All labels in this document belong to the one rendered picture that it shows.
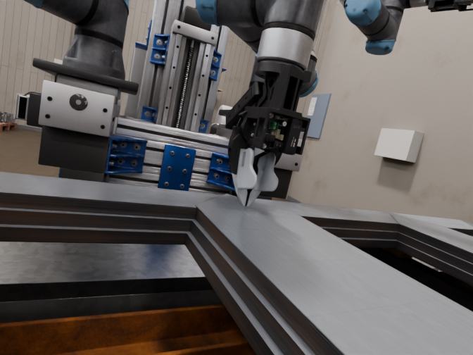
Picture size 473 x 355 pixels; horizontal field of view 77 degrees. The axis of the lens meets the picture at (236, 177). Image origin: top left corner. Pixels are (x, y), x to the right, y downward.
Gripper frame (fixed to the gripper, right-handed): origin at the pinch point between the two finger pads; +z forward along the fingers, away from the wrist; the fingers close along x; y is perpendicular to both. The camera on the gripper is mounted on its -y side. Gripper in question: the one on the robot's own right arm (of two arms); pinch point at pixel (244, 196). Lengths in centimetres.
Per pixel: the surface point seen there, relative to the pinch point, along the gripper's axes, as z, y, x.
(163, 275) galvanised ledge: 19.6, -10.8, -7.4
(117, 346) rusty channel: 19.4, 6.3, -17.1
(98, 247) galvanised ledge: 19.6, -22.6, -18.5
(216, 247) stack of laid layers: 3.0, 12.8, -9.6
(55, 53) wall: -96, -796, -107
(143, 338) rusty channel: 18.7, 6.3, -14.0
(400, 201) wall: 25, -158, 283
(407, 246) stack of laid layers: 4.7, 7.3, 34.1
